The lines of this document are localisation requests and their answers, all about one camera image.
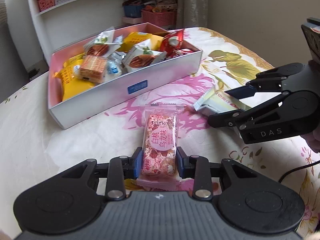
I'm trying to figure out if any white green snack packet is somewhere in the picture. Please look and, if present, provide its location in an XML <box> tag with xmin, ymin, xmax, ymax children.
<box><xmin>193</xmin><ymin>87</ymin><xmax>250</xmax><ymax>116</ymax></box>

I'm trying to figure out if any pink nougat snack packet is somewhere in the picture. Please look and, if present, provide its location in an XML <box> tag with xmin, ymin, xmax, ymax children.
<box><xmin>137</xmin><ymin>103</ymin><xmax>184</xmax><ymax>191</ymax></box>

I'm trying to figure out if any red candy snack packet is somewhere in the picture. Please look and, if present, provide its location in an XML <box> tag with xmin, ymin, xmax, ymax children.
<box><xmin>159</xmin><ymin>29</ymin><xmax>184</xmax><ymax>56</ymax></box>

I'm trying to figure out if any orange wafer snack packet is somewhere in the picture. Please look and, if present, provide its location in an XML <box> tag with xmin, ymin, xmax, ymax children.
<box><xmin>79</xmin><ymin>55</ymin><xmax>107</xmax><ymax>83</ymax></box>

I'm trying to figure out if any white pink snack box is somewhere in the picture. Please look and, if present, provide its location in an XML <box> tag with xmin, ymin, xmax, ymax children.
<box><xmin>48</xmin><ymin>37</ymin><xmax>202</xmax><ymax>129</ymax></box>

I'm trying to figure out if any floral white tablecloth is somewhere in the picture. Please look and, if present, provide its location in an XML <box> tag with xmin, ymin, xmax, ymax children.
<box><xmin>0</xmin><ymin>26</ymin><xmax>320</xmax><ymax>240</ymax></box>

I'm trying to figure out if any yellow cake snack packet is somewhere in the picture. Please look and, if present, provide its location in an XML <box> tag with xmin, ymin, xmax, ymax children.
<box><xmin>54</xmin><ymin>53</ymin><xmax>95</xmax><ymax>101</ymax></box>

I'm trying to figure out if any blue white snack packet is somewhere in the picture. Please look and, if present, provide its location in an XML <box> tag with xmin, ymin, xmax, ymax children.
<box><xmin>104</xmin><ymin>51</ymin><xmax>126</xmax><ymax>82</ymax></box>

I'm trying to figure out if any beige patterned curtain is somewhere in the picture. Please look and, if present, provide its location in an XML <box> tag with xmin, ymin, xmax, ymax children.
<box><xmin>176</xmin><ymin>0</ymin><xmax>208</xmax><ymax>28</ymax></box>

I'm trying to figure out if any orange snack packet rear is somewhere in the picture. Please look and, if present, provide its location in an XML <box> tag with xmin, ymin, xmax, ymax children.
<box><xmin>117</xmin><ymin>32</ymin><xmax>163</xmax><ymax>53</ymax></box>

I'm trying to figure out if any walnut snack packet lower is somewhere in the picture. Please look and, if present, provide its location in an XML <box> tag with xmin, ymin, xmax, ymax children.
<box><xmin>121</xmin><ymin>39</ymin><xmax>167</xmax><ymax>73</ymax></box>

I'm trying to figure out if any walnut snack packet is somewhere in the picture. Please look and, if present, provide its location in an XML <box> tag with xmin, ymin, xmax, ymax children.
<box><xmin>121</xmin><ymin>39</ymin><xmax>167</xmax><ymax>73</ymax></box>
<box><xmin>84</xmin><ymin>27</ymin><xmax>123</xmax><ymax>58</ymax></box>

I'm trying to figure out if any walnut snack packet upper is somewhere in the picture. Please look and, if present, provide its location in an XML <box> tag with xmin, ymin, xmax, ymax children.
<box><xmin>84</xmin><ymin>27</ymin><xmax>123</xmax><ymax>58</ymax></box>

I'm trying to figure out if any pink plastic basket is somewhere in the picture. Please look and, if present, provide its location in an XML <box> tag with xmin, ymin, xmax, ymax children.
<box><xmin>141</xmin><ymin>10</ymin><xmax>176</xmax><ymax>27</ymax></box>

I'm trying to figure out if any blue storage bin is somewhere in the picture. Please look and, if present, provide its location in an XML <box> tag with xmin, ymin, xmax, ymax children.
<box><xmin>123</xmin><ymin>5</ymin><xmax>145</xmax><ymax>18</ymax></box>

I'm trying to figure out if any white bookshelf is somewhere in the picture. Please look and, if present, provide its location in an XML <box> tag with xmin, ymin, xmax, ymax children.
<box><xmin>24</xmin><ymin>0</ymin><xmax>181</xmax><ymax>63</ymax></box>

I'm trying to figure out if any small pink shelf basket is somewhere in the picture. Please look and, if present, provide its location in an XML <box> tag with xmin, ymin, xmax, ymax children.
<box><xmin>37</xmin><ymin>0</ymin><xmax>55</xmax><ymax>12</ymax></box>

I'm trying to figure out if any black cable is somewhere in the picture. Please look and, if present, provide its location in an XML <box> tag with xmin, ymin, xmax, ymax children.
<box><xmin>277</xmin><ymin>158</ymin><xmax>320</xmax><ymax>184</ymax></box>

